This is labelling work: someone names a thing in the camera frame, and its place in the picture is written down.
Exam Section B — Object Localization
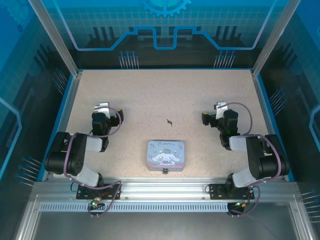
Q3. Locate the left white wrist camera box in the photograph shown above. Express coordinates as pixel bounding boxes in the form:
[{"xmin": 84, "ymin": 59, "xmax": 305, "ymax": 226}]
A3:
[{"xmin": 93, "ymin": 101, "xmax": 111, "ymax": 118}]

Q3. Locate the aluminium mounting rail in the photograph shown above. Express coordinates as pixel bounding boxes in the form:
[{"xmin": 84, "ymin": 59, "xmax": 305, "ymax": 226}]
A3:
[{"xmin": 32, "ymin": 177, "xmax": 301, "ymax": 203}]

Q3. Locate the aluminium frame post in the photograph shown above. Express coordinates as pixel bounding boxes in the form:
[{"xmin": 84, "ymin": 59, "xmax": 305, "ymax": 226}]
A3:
[
  {"xmin": 251, "ymin": 0, "xmax": 302, "ymax": 77},
  {"xmin": 27, "ymin": 0, "xmax": 83, "ymax": 77}
]

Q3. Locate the grey metal shelf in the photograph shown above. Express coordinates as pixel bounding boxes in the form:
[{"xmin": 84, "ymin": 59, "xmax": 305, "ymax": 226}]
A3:
[{"xmin": 32, "ymin": 209, "xmax": 301, "ymax": 240}]

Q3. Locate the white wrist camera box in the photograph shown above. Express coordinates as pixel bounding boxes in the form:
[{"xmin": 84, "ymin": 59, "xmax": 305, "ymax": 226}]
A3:
[
  {"xmin": 213, "ymin": 101, "xmax": 230, "ymax": 120},
  {"xmin": 93, "ymin": 101, "xmax": 111, "ymax": 118}
]

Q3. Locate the cartoon bunny tin box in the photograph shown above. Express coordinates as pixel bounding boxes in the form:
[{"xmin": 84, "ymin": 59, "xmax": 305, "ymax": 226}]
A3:
[{"xmin": 146, "ymin": 139, "xmax": 186, "ymax": 173}]

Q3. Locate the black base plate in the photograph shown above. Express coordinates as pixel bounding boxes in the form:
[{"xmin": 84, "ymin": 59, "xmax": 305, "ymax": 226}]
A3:
[
  {"xmin": 76, "ymin": 183, "xmax": 123, "ymax": 201},
  {"xmin": 208, "ymin": 183, "xmax": 256, "ymax": 201}
]

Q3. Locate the aluminium side rail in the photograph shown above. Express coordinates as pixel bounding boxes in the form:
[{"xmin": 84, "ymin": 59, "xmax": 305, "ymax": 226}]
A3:
[
  {"xmin": 47, "ymin": 71, "xmax": 83, "ymax": 182},
  {"xmin": 251, "ymin": 71, "xmax": 287, "ymax": 182}
]

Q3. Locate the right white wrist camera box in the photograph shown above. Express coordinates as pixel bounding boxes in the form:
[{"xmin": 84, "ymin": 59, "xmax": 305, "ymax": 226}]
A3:
[{"xmin": 213, "ymin": 101, "xmax": 230, "ymax": 120}]

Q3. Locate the slotted grey cable duct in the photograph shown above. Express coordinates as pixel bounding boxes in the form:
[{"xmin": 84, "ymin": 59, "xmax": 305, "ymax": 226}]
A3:
[{"xmin": 39, "ymin": 202, "xmax": 232, "ymax": 212}]

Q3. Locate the left connector with green light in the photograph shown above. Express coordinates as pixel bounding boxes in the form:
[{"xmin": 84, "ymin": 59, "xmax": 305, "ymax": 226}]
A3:
[{"xmin": 90, "ymin": 197, "xmax": 106, "ymax": 208}]

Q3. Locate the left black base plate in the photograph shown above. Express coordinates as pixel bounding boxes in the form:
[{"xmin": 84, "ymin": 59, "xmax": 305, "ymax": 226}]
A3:
[{"xmin": 76, "ymin": 183, "xmax": 123, "ymax": 201}]

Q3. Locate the right connector with green light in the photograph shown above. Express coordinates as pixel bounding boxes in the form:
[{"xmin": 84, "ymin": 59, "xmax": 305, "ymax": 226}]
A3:
[{"xmin": 233, "ymin": 199, "xmax": 251, "ymax": 210}]

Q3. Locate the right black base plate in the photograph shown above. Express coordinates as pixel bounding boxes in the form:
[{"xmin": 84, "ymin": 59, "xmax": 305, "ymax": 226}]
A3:
[{"xmin": 208, "ymin": 183, "xmax": 256, "ymax": 201}]

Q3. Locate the connector with green light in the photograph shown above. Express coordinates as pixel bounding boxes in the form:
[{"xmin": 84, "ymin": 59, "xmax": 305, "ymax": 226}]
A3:
[
  {"xmin": 90, "ymin": 197, "xmax": 106, "ymax": 208},
  {"xmin": 233, "ymin": 199, "xmax": 251, "ymax": 210}
]

